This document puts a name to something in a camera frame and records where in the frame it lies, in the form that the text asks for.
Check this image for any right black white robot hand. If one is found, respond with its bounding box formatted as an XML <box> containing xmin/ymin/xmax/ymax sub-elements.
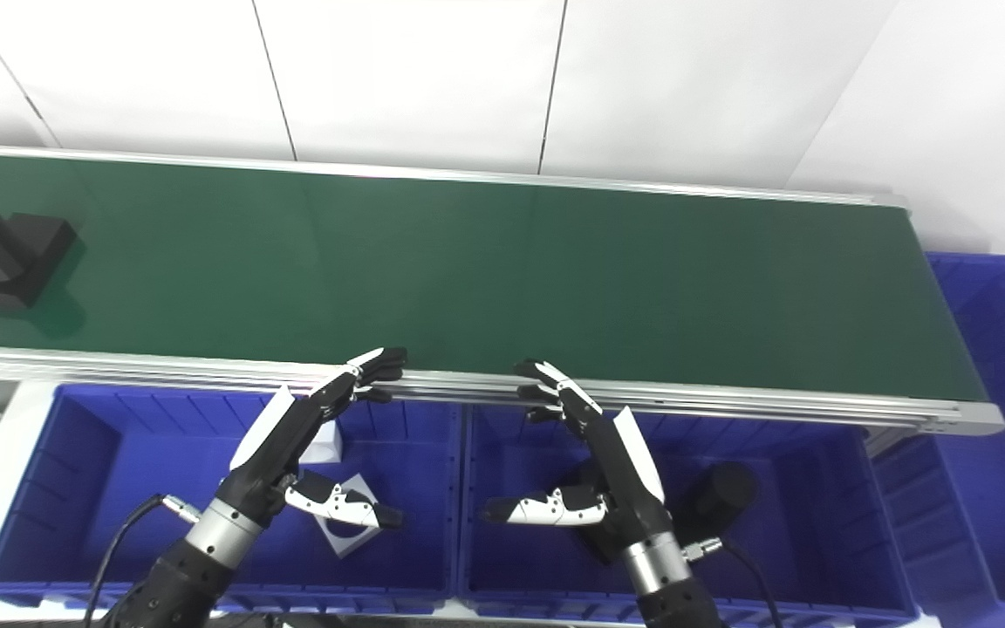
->
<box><xmin>482</xmin><ymin>358</ymin><xmax>674</xmax><ymax>560</ymax></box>

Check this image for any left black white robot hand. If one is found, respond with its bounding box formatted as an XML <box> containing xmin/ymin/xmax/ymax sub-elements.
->
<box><xmin>218</xmin><ymin>347</ymin><xmax>408</xmax><ymax>531</ymax></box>

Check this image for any black cylinder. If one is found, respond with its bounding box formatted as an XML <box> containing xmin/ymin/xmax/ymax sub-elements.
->
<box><xmin>0</xmin><ymin>201</ymin><xmax>79</xmax><ymax>317</ymax></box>
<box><xmin>572</xmin><ymin>462</ymin><xmax>762</xmax><ymax>563</ymax></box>

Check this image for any white rectangular block part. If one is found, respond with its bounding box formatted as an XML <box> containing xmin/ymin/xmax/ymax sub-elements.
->
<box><xmin>280</xmin><ymin>384</ymin><xmax>344</xmax><ymax>466</ymax></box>

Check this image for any blue plastic bin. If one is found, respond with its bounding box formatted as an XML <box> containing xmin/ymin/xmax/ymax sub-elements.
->
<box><xmin>459</xmin><ymin>403</ymin><xmax>920</xmax><ymax>625</ymax></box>
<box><xmin>871</xmin><ymin>253</ymin><xmax>1005</xmax><ymax>603</ymax></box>
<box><xmin>0</xmin><ymin>384</ymin><xmax>464</xmax><ymax>611</ymax></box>

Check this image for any green conveyor belt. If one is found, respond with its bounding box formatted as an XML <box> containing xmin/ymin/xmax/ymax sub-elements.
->
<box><xmin>0</xmin><ymin>144</ymin><xmax>1005</xmax><ymax>437</ymax></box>

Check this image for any white square plate with hole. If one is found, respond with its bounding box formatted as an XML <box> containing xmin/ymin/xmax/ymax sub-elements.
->
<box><xmin>311</xmin><ymin>474</ymin><xmax>381</xmax><ymax>559</ymax></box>

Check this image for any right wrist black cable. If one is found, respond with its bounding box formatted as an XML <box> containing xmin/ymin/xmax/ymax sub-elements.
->
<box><xmin>684</xmin><ymin>537</ymin><xmax>784</xmax><ymax>628</ymax></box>

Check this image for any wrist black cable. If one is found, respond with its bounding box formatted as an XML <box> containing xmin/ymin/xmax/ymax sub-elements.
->
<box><xmin>684</xmin><ymin>537</ymin><xmax>784</xmax><ymax>628</ymax></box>
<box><xmin>82</xmin><ymin>494</ymin><xmax>203</xmax><ymax>628</ymax></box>

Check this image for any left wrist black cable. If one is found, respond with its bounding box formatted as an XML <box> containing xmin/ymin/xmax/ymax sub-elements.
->
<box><xmin>82</xmin><ymin>494</ymin><xmax>203</xmax><ymax>628</ymax></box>

